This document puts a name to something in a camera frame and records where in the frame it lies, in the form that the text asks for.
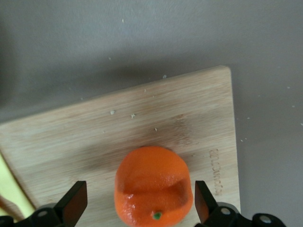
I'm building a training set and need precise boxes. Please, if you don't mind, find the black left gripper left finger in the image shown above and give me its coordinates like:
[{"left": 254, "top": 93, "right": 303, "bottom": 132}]
[{"left": 28, "top": 181, "right": 88, "bottom": 227}]

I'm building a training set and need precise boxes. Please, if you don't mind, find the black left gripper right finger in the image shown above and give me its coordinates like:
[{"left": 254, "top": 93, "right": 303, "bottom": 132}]
[{"left": 194, "top": 180, "right": 241, "bottom": 227}]

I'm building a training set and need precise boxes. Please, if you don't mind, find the orange mandarin fruit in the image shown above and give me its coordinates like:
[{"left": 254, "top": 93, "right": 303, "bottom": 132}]
[{"left": 113, "top": 146, "right": 192, "bottom": 227}]

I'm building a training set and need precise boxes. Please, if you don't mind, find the wooden cutting board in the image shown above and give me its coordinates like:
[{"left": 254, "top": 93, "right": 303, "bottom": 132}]
[{"left": 0, "top": 65, "right": 241, "bottom": 227}]

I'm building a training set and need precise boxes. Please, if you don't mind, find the yellow plastic knife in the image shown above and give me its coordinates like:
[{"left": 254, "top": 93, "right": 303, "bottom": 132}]
[{"left": 0, "top": 151, "right": 36, "bottom": 220}]

